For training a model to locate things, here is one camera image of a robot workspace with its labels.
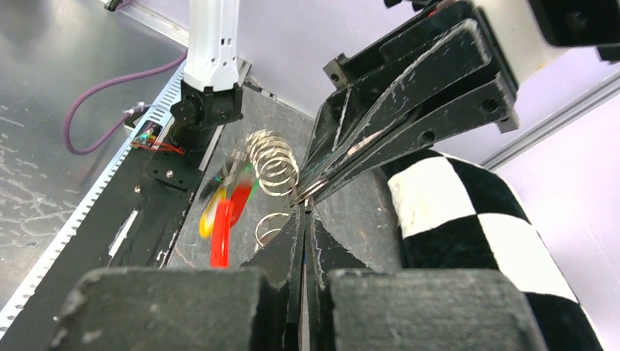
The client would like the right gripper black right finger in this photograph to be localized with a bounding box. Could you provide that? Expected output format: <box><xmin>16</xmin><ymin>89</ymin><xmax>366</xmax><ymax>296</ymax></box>
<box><xmin>309</xmin><ymin>213</ymin><xmax>546</xmax><ymax>350</ymax></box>

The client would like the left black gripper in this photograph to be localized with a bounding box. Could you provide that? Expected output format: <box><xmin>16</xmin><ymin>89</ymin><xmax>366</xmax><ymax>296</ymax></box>
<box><xmin>293</xmin><ymin>1</ymin><xmax>518</xmax><ymax>204</ymax></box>

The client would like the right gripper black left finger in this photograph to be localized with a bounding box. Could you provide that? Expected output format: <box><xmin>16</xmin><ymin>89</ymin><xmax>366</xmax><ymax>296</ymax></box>
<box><xmin>41</xmin><ymin>205</ymin><xmax>307</xmax><ymax>351</ymax></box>

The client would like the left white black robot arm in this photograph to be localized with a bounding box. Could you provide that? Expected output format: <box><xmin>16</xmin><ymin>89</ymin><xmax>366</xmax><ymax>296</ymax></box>
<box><xmin>171</xmin><ymin>1</ymin><xmax>518</xmax><ymax>202</ymax></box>

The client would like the black white checkered pillow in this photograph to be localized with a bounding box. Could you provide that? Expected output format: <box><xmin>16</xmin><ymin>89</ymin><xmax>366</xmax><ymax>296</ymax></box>
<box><xmin>382</xmin><ymin>149</ymin><xmax>602</xmax><ymax>350</ymax></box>

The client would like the left corner aluminium profile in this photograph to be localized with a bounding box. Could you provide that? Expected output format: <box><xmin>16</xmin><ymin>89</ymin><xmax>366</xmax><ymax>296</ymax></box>
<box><xmin>480</xmin><ymin>72</ymin><xmax>619</xmax><ymax>170</ymax></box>

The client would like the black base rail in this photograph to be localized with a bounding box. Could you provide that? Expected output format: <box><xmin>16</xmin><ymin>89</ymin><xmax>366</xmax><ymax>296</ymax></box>
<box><xmin>0</xmin><ymin>135</ymin><xmax>219</xmax><ymax>351</ymax></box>

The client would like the white toothed cable duct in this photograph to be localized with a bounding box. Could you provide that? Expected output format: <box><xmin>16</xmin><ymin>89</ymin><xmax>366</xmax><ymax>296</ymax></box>
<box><xmin>0</xmin><ymin>58</ymin><xmax>253</xmax><ymax>335</ymax></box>

